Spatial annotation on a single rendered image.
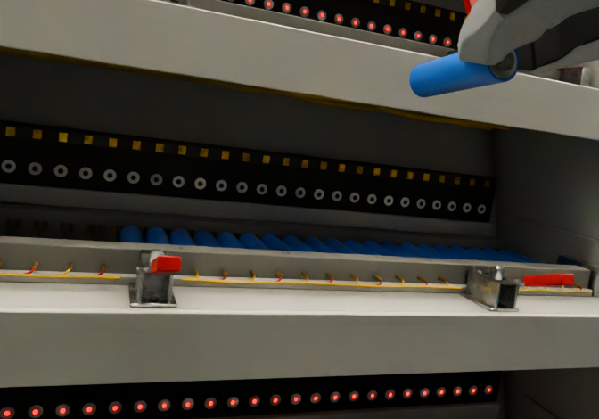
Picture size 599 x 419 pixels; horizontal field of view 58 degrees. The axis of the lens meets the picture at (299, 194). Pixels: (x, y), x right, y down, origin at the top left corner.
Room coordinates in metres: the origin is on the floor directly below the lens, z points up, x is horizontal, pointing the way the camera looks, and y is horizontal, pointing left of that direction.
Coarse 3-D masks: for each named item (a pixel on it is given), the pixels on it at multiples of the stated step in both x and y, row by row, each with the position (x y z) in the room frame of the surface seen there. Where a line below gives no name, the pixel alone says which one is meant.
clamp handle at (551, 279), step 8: (496, 272) 0.43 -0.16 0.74; (504, 272) 0.43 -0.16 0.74; (496, 280) 0.43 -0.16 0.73; (504, 280) 0.42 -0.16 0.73; (512, 280) 0.41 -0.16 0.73; (520, 280) 0.41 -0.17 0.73; (528, 280) 0.40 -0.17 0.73; (536, 280) 0.39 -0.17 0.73; (544, 280) 0.38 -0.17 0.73; (552, 280) 0.38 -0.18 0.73; (560, 280) 0.37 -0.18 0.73; (568, 280) 0.37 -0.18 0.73
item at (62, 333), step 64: (0, 192) 0.45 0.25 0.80; (64, 192) 0.47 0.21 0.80; (576, 256) 0.55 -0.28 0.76; (0, 320) 0.30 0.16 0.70; (64, 320) 0.31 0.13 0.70; (128, 320) 0.33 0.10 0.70; (192, 320) 0.34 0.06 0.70; (256, 320) 0.35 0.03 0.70; (320, 320) 0.37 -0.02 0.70; (384, 320) 0.39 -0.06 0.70; (448, 320) 0.40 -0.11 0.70; (512, 320) 0.42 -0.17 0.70; (576, 320) 0.45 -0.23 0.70; (0, 384) 0.32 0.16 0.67; (64, 384) 0.33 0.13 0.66
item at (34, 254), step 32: (0, 256) 0.34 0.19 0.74; (32, 256) 0.35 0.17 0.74; (64, 256) 0.36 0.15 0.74; (96, 256) 0.36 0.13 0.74; (128, 256) 0.37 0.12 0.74; (192, 256) 0.38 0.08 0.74; (224, 256) 0.39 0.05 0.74; (256, 256) 0.40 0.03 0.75; (288, 256) 0.41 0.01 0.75; (320, 256) 0.42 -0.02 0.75; (352, 256) 0.44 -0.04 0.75; (384, 256) 0.45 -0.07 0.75; (448, 288) 0.44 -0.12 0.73
